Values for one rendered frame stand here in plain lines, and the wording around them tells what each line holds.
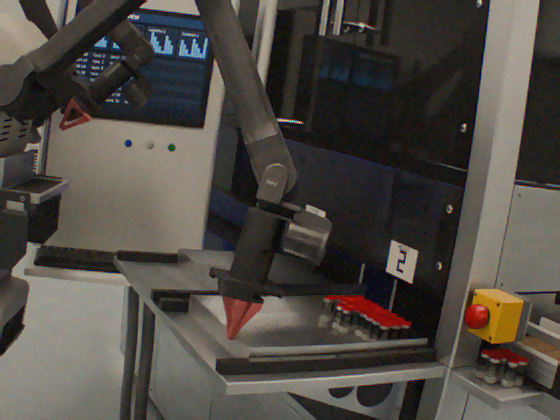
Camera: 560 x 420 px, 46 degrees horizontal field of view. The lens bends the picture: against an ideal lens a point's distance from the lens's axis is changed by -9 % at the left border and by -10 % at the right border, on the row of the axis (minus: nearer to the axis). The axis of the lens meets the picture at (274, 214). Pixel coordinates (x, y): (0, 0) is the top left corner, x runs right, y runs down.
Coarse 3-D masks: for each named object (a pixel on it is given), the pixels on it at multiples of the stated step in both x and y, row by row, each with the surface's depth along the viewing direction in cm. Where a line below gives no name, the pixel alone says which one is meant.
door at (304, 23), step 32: (288, 0) 178; (320, 0) 163; (352, 0) 150; (288, 32) 177; (352, 32) 150; (288, 64) 176; (320, 64) 162; (288, 96) 175; (320, 96) 161; (320, 128) 160
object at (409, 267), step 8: (392, 240) 132; (392, 248) 132; (400, 248) 129; (408, 248) 127; (392, 256) 131; (400, 256) 129; (408, 256) 127; (416, 256) 125; (392, 264) 131; (400, 264) 129; (408, 264) 127; (392, 272) 131; (408, 272) 127; (408, 280) 126
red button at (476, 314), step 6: (474, 306) 105; (480, 306) 105; (468, 312) 106; (474, 312) 105; (480, 312) 104; (486, 312) 105; (468, 318) 106; (474, 318) 105; (480, 318) 104; (486, 318) 105; (468, 324) 106; (474, 324) 105; (480, 324) 104
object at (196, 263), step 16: (192, 256) 162; (208, 256) 163; (224, 256) 165; (192, 272) 151; (208, 272) 143; (272, 272) 165; (288, 272) 168; (304, 272) 170; (208, 288) 142; (288, 288) 144; (304, 288) 146; (320, 288) 148; (336, 288) 149; (352, 288) 151
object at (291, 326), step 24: (192, 312) 125; (216, 312) 129; (264, 312) 133; (288, 312) 135; (312, 312) 138; (216, 336) 115; (240, 336) 118; (264, 336) 120; (288, 336) 121; (312, 336) 123; (336, 336) 125
